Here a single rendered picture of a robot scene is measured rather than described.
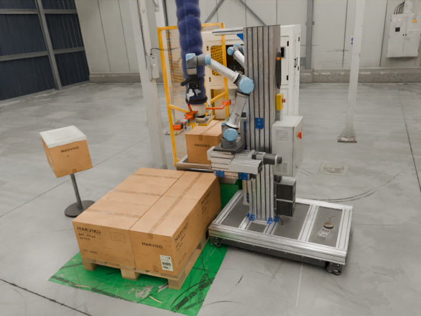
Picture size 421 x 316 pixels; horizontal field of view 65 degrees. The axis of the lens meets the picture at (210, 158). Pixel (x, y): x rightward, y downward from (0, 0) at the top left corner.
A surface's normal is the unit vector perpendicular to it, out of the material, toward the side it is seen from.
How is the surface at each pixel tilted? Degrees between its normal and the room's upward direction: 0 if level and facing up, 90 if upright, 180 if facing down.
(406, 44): 90
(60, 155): 90
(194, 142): 90
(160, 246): 90
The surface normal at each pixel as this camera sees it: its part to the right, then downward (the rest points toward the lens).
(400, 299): -0.07, -0.92
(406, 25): -0.43, 0.36
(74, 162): 0.55, 0.27
